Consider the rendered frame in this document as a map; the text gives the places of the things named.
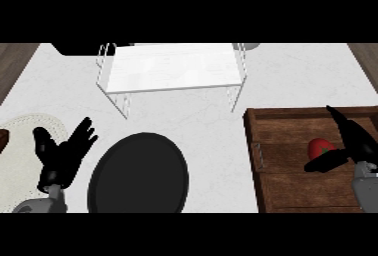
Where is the brown wooden tray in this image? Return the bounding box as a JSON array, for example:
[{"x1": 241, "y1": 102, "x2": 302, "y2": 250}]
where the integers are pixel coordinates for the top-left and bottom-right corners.
[{"x1": 243, "y1": 105, "x2": 378, "y2": 214}]

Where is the black appliance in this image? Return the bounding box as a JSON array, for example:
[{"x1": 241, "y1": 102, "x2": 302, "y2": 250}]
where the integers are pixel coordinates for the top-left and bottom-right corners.
[{"x1": 51, "y1": 42, "x2": 136, "y2": 57}]

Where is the cream round placemat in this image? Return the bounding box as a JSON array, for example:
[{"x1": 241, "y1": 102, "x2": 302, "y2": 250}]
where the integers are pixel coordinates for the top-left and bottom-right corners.
[{"x1": 0, "y1": 112, "x2": 70, "y2": 214}]

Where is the black oval plate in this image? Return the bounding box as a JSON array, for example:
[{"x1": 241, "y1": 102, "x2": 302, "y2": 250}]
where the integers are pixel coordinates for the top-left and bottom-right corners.
[{"x1": 86, "y1": 131, "x2": 191, "y2": 214}]

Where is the brown wooden object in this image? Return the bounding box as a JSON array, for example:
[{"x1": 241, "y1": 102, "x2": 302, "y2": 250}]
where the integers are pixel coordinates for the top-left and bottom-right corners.
[{"x1": 0, "y1": 129, "x2": 11, "y2": 155}]

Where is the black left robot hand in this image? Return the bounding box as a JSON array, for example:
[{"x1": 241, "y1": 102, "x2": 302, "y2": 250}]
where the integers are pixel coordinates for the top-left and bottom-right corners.
[{"x1": 31, "y1": 116, "x2": 101, "y2": 190}]

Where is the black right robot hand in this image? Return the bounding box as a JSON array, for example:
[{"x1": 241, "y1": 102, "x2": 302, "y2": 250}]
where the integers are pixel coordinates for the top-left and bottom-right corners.
[{"x1": 303, "y1": 104, "x2": 378, "y2": 174}]

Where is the white wire tiered shelf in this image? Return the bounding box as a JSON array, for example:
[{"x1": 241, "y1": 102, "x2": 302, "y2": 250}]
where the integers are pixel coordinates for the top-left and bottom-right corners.
[{"x1": 95, "y1": 42, "x2": 249, "y2": 120}]

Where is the grey round object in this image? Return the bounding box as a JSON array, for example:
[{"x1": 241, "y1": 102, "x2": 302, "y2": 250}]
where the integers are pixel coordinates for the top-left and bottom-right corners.
[{"x1": 241, "y1": 42, "x2": 262, "y2": 52}]

